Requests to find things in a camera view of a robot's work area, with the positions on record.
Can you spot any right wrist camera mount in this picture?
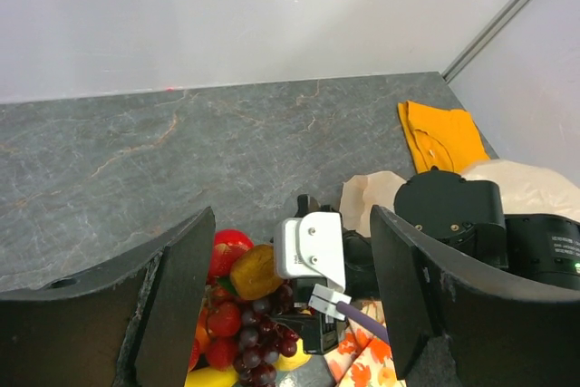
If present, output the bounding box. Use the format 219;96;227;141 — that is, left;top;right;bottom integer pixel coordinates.
273;212;346;293

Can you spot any fake strawberry bunch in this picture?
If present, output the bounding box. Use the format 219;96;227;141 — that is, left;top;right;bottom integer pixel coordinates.
188;283;241;372

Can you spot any fake dark grape bunch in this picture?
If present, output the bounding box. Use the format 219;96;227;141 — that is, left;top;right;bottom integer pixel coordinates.
233;282;299;386

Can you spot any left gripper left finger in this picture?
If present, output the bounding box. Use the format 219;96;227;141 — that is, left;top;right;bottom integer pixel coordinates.
1;208;216;386

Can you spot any fake orange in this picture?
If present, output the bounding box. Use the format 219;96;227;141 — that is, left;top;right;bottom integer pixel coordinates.
195;306;211;354

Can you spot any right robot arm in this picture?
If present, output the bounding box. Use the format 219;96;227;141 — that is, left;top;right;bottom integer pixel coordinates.
272;169;579;363

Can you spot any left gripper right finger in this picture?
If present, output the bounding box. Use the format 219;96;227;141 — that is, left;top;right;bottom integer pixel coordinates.
371;206;579;386

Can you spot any fake yellow lemon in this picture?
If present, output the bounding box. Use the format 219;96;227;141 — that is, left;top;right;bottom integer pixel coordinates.
274;339;312;372

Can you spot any fake red apple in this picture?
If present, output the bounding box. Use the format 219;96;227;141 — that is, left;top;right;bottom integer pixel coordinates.
206;229;255;285

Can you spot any orange folded cloth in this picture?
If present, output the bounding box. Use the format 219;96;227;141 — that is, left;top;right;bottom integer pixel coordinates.
398;101;490;173

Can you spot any right aluminium frame post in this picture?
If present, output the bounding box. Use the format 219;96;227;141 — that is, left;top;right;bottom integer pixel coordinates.
441;0;532;83

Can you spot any floral folded cloth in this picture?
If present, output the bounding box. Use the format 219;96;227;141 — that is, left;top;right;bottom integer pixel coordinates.
324;321;406;387

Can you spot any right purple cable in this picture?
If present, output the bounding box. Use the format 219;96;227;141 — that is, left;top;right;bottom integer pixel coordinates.
309;284;392;345

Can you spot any banana print plastic bag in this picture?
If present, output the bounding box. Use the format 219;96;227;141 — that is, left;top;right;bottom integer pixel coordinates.
339;160;579;237

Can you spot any fake banana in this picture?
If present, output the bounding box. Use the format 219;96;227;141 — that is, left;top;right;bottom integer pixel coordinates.
184;367;238;387

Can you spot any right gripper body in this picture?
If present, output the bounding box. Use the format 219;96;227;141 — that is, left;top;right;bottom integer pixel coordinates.
275;194;349;355

